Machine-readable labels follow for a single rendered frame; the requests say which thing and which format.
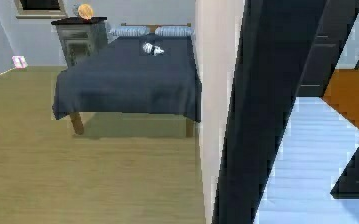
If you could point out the orange basketball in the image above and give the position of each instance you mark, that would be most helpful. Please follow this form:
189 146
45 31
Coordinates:
85 11

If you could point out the bed with dark blue cover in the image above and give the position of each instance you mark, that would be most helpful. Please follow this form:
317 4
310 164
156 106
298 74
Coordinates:
127 83

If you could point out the white crumpled cloth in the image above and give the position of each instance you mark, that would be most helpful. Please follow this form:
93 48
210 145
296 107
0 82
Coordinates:
153 49

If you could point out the light blue striped pillow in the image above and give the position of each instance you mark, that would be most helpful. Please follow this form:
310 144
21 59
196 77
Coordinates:
129 31
173 31

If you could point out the black room door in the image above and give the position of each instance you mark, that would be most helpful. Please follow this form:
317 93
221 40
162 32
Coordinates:
263 110
323 56

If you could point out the grey nightstand with black top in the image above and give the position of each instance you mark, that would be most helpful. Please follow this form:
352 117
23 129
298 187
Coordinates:
80 40

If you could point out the pink and white box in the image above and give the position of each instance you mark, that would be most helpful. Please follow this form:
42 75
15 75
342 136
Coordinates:
19 62

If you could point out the black cupboard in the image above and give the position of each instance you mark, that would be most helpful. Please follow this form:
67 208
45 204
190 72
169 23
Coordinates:
357 176

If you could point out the window with pale frame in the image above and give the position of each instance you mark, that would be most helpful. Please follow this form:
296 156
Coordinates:
40 6

